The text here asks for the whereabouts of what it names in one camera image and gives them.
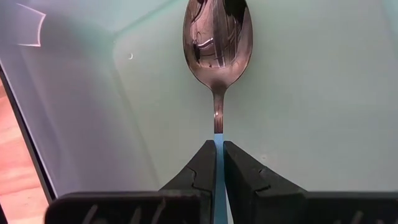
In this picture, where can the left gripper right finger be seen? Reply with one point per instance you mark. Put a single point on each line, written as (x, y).
(264, 202)

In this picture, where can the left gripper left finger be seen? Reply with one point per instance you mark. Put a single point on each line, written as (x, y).
(186, 205)

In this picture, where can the frosted white plastic bin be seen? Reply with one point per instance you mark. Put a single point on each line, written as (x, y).
(311, 93)

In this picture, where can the black table frame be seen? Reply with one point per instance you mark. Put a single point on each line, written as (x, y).
(31, 140)

